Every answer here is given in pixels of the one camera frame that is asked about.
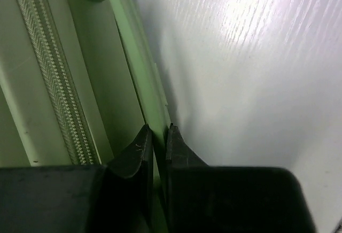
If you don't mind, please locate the green hard-shell suitcase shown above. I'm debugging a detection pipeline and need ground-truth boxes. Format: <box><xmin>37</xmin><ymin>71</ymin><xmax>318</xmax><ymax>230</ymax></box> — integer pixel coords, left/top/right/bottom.
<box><xmin>1</xmin><ymin>0</ymin><xmax>170</xmax><ymax>232</ymax></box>

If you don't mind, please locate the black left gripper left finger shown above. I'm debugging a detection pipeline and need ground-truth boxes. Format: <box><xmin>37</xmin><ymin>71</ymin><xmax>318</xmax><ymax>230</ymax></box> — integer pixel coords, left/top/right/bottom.
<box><xmin>1</xmin><ymin>126</ymin><xmax>153</xmax><ymax>232</ymax></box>

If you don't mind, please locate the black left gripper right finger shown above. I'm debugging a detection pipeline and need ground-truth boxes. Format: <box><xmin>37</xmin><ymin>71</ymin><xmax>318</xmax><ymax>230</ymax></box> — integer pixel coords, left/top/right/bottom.
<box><xmin>165</xmin><ymin>125</ymin><xmax>316</xmax><ymax>232</ymax></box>

